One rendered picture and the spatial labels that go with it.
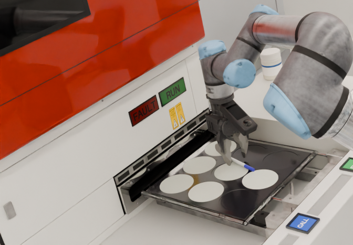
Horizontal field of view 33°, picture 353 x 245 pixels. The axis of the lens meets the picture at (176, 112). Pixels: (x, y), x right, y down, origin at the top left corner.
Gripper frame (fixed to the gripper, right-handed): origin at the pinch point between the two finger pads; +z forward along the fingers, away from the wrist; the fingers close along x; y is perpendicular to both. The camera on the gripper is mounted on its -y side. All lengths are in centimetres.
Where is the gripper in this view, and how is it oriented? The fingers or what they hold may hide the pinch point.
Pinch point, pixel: (237, 158)
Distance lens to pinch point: 176.7
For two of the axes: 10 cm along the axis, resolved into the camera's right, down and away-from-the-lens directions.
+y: -5.3, -2.4, 8.1
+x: -8.2, 3.9, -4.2
